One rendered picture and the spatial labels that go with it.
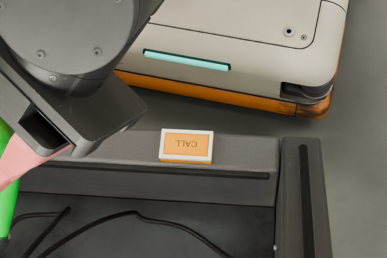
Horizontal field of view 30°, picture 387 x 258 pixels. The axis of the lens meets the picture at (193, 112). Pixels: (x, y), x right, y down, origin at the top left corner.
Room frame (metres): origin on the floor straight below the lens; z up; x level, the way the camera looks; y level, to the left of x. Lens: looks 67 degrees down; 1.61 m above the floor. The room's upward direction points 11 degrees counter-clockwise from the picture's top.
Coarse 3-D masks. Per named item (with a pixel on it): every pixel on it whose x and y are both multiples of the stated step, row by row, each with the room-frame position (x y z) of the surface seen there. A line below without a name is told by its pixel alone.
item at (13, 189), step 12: (0, 120) 0.17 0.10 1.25; (0, 132) 0.16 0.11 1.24; (12, 132) 0.17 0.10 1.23; (0, 144) 0.16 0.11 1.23; (0, 156) 0.16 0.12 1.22; (0, 192) 0.15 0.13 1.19; (12, 192) 0.15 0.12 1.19; (0, 204) 0.14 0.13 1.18; (12, 204) 0.14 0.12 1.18; (0, 216) 0.14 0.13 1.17; (12, 216) 0.14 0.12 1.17; (0, 228) 0.13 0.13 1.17
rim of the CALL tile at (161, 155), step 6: (162, 132) 0.26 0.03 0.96; (174, 132) 0.26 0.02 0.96; (180, 132) 0.25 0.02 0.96; (186, 132) 0.25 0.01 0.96; (192, 132) 0.25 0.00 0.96; (198, 132) 0.25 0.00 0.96; (204, 132) 0.25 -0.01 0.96; (210, 132) 0.25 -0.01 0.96; (162, 138) 0.25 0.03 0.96; (210, 138) 0.24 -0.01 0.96; (162, 144) 0.25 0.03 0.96; (210, 144) 0.24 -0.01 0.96; (162, 150) 0.24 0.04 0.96; (210, 150) 0.23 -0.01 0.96; (162, 156) 0.23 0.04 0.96; (168, 156) 0.23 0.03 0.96; (174, 156) 0.23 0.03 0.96; (180, 156) 0.23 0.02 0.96; (186, 156) 0.23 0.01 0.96; (192, 156) 0.23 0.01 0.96; (198, 156) 0.23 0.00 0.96; (210, 156) 0.23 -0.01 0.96
